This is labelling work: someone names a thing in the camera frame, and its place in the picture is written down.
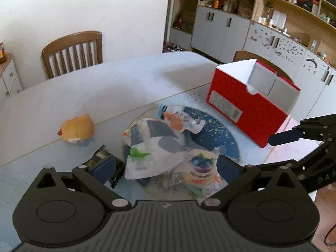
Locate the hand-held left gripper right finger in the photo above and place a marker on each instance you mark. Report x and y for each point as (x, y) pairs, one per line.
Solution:
(227, 166)

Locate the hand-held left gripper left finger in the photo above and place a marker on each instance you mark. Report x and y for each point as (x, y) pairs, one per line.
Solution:
(105, 168)

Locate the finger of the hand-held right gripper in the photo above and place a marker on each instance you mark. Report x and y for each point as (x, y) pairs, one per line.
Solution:
(284, 137)
(309, 160)

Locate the small black packet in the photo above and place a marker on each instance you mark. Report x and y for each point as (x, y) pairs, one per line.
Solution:
(118, 172)

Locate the orange plush toy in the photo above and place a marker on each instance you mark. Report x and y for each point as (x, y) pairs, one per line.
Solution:
(77, 128)

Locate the white plastic bag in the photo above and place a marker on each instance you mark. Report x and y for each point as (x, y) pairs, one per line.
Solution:
(152, 149)

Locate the red cardboard box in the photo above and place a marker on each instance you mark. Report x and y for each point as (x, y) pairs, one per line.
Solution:
(236, 97)

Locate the white chicken snack packet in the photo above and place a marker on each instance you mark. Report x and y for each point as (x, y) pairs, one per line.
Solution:
(181, 119)

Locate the white marble desktop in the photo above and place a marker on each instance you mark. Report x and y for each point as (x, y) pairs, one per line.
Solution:
(118, 84)

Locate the wooden chair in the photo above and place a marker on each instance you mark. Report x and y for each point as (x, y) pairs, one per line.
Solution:
(71, 52)
(241, 56)

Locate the glass jar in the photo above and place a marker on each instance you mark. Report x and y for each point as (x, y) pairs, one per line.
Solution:
(268, 11)

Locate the dark sneakers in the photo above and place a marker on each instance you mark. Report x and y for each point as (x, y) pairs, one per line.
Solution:
(174, 47)

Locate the white sideboard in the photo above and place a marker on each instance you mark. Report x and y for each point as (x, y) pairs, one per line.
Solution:
(10, 76)

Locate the small orange bottle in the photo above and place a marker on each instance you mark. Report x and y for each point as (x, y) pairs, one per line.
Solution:
(216, 3)

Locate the orange sauce bottle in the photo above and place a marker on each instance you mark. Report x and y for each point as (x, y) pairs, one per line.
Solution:
(2, 53)

